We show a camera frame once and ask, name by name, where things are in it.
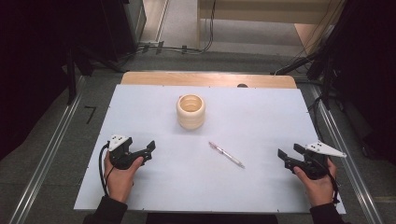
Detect cream ridged cup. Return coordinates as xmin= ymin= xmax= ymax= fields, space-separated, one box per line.
xmin=176 ymin=93 xmax=206 ymax=132

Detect person's right hand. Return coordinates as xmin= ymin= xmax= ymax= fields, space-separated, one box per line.
xmin=293 ymin=158 xmax=338 ymax=208

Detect metal floor rail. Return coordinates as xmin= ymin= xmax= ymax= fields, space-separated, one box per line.
xmin=309 ymin=84 xmax=385 ymax=224
xmin=8 ymin=75 xmax=88 ymax=224

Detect black metal stand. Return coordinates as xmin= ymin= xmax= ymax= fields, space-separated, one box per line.
xmin=64 ymin=43 xmax=125 ymax=106
xmin=270 ymin=0 xmax=368 ymax=110

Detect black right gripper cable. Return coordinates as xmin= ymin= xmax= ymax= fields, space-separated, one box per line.
xmin=322 ymin=158 xmax=342 ymax=205

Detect black floor cable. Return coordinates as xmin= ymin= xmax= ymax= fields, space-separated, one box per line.
xmin=115 ymin=0 xmax=218 ymax=64

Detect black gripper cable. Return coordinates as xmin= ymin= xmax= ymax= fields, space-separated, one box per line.
xmin=98 ymin=140 xmax=116 ymax=198
xmin=322 ymin=158 xmax=342 ymax=205

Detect grey cabinet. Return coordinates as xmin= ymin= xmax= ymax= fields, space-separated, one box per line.
xmin=122 ymin=0 xmax=148 ymax=50

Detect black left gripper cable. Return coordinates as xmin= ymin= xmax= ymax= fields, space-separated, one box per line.
xmin=98 ymin=140 xmax=116 ymax=198

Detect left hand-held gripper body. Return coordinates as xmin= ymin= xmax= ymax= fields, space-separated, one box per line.
xmin=107 ymin=133 xmax=140 ymax=171

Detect white table cover board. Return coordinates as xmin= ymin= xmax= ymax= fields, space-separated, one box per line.
xmin=73 ymin=83 xmax=347 ymax=216

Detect clear ballpoint pen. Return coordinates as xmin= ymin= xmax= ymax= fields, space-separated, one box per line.
xmin=208 ymin=141 xmax=247 ymax=170

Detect wooden table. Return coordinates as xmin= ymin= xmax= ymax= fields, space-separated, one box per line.
xmin=120 ymin=71 xmax=298 ymax=90

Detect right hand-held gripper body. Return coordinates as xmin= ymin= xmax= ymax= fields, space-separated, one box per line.
xmin=295 ymin=141 xmax=347 ymax=181

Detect person's left hand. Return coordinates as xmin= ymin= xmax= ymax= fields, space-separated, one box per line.
xmin=103 ymin=152 xmax=145 ymax=205

